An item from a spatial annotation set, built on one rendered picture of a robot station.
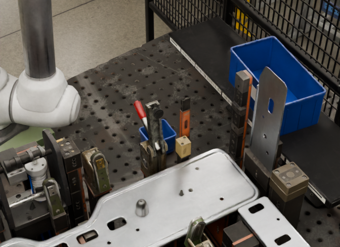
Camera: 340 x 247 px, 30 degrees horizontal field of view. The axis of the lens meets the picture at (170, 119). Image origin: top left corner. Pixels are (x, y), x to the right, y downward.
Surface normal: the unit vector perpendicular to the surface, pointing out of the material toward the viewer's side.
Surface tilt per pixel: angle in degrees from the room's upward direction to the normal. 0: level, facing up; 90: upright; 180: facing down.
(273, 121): 90
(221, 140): 0
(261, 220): 0
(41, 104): 80
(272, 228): 0
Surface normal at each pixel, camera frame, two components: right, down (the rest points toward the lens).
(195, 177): 0.00, -0.72
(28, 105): -0.28, 0.47
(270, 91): -0.87, 0.34
